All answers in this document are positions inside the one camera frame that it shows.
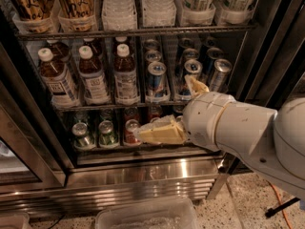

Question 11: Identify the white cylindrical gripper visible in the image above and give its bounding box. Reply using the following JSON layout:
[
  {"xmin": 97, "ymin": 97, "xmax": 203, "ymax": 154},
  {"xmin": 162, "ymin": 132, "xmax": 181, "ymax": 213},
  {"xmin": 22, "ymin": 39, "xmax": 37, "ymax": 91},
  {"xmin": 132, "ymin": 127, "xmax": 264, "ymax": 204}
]
[{"xmin": 133, "ymin": 75, "xmax": 235, "ymax": 152}]

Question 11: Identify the tea bottle blue label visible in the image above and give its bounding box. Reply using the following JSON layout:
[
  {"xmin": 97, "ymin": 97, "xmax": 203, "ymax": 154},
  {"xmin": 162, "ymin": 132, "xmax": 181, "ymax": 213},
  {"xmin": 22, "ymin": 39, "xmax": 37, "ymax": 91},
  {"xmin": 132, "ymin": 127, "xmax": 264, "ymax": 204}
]
[{"xmin": 114, "ymin": 44, "xmax": 139, "ymax": 105}]

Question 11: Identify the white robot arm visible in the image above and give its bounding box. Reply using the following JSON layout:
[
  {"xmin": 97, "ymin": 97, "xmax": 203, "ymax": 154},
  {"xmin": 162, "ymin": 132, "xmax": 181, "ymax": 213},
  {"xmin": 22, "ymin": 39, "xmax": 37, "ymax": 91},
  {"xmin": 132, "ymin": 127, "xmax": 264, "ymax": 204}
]
[{"xmin": 133, "ymin": 75, "xmax": 305, "ymax": 199}]

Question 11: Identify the blue silver can middle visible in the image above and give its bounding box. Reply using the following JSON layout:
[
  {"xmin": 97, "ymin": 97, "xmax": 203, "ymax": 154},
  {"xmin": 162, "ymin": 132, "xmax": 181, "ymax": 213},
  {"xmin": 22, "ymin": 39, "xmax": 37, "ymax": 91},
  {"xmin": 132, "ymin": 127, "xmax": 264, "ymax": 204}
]
[{"xmin": 178, "ymin": 59, "xmax": 202, "ymax": 96}]

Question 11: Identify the tea bottle front middle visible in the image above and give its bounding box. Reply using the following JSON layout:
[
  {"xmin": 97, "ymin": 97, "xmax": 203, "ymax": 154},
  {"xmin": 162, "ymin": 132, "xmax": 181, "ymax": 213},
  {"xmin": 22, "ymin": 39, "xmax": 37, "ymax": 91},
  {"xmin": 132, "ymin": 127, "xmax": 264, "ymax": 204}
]
[{"xmin": 78, "ymin": 46, "xmax": 110, "ymax": 105}]

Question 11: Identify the clear water bottle right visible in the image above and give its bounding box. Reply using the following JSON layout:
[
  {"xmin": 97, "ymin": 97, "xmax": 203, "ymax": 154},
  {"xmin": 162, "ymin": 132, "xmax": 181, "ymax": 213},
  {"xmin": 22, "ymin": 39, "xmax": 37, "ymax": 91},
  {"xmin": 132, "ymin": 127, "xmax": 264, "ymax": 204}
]
[{"xmin": 141, "ymin": 0, "xmax": 176, "ymax": 27}]

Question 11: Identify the clear water bottle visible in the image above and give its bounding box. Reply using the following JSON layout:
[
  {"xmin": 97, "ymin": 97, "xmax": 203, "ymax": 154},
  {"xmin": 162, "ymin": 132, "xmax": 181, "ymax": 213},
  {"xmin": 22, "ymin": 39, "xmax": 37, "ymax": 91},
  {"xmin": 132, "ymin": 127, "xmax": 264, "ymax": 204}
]
[
  {"xmin": 102, "ymin": 0, "xmax": 137, "ymax": 31},
  {"xmin": 141, "ymin": 0, "xmax": 176, "ymax": 27}
]

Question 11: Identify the stainless steel fridge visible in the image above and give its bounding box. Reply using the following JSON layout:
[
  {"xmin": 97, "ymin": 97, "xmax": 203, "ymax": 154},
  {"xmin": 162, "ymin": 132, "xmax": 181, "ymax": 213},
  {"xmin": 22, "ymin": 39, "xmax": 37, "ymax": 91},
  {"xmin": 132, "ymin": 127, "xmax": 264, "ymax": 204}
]
[{"xmin": 1, "ymin": 0, "xmax": 304, "ymax": 217}]

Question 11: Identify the clear water bottle left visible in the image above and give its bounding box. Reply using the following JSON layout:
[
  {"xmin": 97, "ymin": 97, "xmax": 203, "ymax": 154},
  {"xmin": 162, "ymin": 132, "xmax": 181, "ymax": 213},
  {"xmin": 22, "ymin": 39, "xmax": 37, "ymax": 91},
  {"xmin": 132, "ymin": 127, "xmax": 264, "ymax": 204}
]
[{"xmin": 102, "ymin": 0, "xmax": 137, "ymax": 31}]

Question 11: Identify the tea bottle front left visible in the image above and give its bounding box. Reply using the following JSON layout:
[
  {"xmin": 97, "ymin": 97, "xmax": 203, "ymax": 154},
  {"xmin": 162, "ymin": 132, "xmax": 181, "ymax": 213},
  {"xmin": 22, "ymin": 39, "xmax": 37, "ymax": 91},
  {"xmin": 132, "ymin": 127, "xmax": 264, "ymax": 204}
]
[{"xmin": 38, "ymin": 48, "xmax": 80, "ymax": 108}]

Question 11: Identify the blue silver energy can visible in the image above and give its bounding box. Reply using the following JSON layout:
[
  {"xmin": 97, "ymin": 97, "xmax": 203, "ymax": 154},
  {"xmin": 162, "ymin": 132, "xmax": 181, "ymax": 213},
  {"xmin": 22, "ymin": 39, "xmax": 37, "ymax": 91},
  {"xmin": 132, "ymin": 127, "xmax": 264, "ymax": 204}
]
[{"xmin": 147, "ymin": 62, "xmax": 167, "ymax": 102}]

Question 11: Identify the silver energy can right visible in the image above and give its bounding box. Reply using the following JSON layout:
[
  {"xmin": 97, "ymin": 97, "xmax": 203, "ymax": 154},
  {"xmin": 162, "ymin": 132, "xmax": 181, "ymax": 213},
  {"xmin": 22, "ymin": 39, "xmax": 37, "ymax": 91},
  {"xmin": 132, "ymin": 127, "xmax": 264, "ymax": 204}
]
[{"xmin": 209, "ymin": 58, "xmax": 232, "ymax": 92}]

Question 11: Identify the red soda can left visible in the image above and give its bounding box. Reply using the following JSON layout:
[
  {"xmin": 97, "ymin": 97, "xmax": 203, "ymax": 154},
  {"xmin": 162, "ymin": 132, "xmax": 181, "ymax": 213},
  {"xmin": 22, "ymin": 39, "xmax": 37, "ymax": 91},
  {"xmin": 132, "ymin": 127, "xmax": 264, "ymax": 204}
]
[{"xmin": 124, "ymin": 119, "xmax": 141, "ymax": 146}]

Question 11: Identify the green soda can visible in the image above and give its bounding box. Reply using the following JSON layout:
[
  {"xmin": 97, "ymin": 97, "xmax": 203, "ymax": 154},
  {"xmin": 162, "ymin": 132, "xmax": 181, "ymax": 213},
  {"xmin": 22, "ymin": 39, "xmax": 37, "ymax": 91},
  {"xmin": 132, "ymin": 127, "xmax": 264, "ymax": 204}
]
[
  {"xmin": 71, "ymin": 122, "xmax": 95, "ymax": 150},
  {"xmin": 98, "ymin": 120, "xmax": 118, "ymax": 148}
]

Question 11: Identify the green soda can left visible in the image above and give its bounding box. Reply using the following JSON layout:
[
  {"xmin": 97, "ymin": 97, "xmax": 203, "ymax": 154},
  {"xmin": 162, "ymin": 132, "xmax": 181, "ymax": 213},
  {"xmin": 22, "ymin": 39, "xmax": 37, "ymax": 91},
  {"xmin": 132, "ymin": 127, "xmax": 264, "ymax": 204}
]
[{"xmin": 71, "ymin": 122, "xmax": 95, "ymax": 150}]

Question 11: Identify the clear plastic bin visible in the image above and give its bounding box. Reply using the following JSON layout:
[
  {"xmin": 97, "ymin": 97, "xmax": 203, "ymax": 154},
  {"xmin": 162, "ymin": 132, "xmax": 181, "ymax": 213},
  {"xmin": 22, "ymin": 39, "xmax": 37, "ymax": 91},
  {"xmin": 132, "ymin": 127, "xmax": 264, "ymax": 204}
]
[{"xmin": 94, "ymin": 197, "xmax": 199, "ymax": 229}]

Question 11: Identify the green white can top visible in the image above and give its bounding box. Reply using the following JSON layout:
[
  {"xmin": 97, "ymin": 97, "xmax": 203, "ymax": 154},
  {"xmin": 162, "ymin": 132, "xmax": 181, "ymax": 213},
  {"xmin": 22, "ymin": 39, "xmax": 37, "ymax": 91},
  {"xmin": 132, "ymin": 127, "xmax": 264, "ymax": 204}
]
[{"xmin": 175, "ymin": 0, "xmax": 215, "ymax": 27}]

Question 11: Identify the green white can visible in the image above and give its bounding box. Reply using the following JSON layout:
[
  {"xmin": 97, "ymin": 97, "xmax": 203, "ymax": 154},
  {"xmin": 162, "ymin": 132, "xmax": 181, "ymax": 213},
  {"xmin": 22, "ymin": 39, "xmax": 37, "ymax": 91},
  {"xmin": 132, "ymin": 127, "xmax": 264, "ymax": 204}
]
[
  {"xmin": 175, "ymin": 0, "xmax": 215, "ymax": 27},
  {"xmin": 213, "ymin": 0, "xmax": 255, "ymax": 26}
]

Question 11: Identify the green white can right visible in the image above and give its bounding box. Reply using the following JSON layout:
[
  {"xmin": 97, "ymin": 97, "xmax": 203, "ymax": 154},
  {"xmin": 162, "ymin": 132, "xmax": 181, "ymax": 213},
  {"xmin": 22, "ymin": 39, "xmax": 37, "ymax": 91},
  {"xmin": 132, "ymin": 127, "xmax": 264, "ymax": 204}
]
[{"xmin": 213, "ymin": 0, "xmax": 255, "ymax": 26}]

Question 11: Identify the black tripod leg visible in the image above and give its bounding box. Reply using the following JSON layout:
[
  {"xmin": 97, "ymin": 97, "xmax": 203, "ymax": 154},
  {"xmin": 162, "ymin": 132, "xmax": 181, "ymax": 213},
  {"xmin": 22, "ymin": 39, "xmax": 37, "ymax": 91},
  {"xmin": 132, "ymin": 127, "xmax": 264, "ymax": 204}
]
[{"xmin": 265, "ymin": 198, "xmax": 299, "ymax": 219}]

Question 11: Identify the gold can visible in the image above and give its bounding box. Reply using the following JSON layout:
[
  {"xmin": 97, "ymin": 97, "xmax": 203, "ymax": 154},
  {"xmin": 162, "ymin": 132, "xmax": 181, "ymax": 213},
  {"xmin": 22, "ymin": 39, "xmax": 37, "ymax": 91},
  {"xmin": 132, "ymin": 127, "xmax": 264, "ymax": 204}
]
[
  {"xmin": 59, "ymin": 0, "xmax": 94, "ymax": 31},
  {"xmin": 11, "ymin": 0, "xmax": 55, "ymax": 33}
]

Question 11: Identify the gold can top left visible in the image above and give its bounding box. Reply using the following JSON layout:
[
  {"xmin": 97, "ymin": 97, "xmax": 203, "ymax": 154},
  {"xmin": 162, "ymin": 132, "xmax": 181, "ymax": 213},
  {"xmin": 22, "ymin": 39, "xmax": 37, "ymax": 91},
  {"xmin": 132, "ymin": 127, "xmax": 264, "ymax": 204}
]
[{"xmin": 11, "ymin": 0, "xmax": 55, "ymax": 33}]

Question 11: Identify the orange cable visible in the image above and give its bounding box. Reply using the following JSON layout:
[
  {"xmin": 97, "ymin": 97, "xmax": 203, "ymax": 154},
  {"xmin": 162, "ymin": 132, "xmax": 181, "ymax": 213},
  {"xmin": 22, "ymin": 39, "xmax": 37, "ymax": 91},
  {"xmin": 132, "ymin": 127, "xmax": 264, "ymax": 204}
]
[{"xmin": 268, "ymin": 181, "xmax": 294, "ymax": 229}]

